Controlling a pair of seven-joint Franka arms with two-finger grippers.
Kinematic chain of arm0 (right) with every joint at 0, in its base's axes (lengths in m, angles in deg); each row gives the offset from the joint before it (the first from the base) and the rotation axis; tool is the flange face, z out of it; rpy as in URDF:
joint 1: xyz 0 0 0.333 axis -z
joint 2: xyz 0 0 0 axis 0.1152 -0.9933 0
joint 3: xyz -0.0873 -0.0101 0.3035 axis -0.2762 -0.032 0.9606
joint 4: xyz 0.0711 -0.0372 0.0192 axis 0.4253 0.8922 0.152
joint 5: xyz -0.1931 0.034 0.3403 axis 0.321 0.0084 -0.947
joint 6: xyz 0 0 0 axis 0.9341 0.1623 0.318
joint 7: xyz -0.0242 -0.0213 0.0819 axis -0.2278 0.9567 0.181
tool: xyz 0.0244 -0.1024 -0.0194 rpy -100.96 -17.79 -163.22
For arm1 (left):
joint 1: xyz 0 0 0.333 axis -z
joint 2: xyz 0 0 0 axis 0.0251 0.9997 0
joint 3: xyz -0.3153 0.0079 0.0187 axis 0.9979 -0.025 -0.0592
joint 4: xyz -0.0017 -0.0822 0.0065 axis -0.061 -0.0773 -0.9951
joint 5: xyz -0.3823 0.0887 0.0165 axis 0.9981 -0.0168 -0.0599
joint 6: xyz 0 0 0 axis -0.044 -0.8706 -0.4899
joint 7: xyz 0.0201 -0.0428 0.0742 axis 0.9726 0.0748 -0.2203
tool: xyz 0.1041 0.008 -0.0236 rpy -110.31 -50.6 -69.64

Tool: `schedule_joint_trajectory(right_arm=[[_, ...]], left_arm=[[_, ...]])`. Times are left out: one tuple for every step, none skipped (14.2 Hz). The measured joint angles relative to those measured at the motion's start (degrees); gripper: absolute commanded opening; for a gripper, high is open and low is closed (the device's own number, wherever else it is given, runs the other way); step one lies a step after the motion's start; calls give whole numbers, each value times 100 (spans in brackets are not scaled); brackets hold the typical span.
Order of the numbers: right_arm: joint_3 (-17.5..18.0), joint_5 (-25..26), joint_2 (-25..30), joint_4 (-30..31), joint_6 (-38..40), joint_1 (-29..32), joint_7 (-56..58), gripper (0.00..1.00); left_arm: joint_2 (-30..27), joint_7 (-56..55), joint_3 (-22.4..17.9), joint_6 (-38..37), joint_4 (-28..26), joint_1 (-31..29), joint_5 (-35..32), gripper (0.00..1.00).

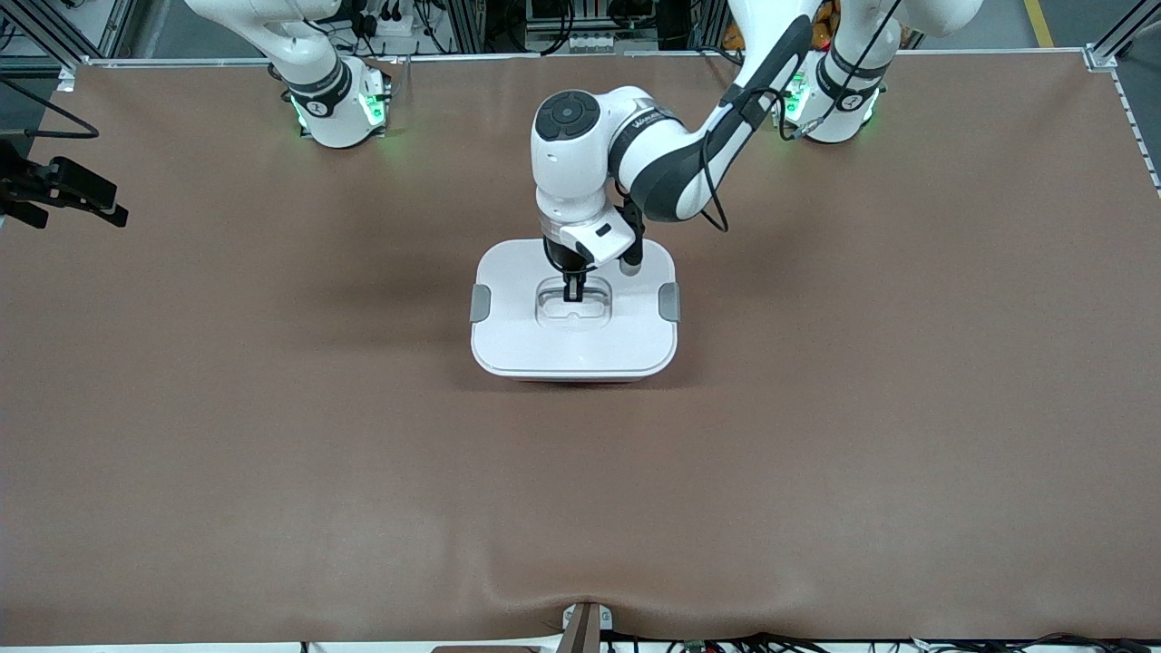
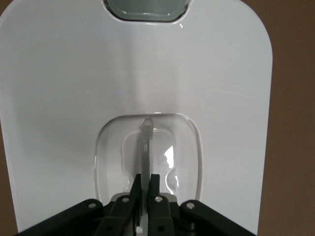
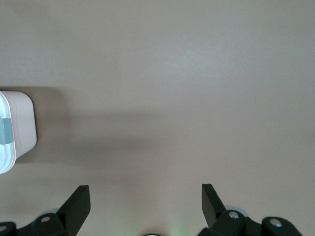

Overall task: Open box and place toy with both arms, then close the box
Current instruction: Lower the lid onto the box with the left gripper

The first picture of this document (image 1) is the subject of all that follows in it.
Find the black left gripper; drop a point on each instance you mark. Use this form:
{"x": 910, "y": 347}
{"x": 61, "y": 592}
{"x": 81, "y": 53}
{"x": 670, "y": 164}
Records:
{"x": 564, "y": 260}

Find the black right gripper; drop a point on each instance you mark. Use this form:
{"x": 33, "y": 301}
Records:
{"x": 45, "y": 184}

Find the white box lid grey clips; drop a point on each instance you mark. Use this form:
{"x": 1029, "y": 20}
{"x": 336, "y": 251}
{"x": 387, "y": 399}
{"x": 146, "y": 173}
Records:
{"x": 571, "y": 349}

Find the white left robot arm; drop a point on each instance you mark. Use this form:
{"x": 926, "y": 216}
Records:
{"x": 580, "y": 154}

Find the pink plastic box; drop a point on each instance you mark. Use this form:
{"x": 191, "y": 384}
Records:
{"x": 580, "y": 381}

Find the white connector block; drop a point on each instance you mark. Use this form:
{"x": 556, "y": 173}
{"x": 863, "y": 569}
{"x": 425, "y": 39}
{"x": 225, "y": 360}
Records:
{"x": 592, "y": 42}

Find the silver base connector plate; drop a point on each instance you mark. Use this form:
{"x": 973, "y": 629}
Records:
{"x": 381, "y": 95}

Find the white power strip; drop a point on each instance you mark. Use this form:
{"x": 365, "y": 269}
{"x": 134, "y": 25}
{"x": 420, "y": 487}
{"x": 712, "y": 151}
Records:
{"x": 390, "y": 18}

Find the pile of orange toys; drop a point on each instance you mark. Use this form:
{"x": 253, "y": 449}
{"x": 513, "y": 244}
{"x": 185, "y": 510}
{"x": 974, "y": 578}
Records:
{"x": 827, "y": 23}

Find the brown table mat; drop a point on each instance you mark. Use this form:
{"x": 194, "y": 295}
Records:
{"x": 272, "y": 499}

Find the aluminium frame profile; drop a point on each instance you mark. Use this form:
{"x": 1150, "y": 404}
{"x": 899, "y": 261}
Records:
{"x": 36, "y": 36}
{"x": 1102, "y": 56}

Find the grey metal bracket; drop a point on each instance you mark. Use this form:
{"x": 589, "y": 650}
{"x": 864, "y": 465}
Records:
{"x": 585, "y": 630}

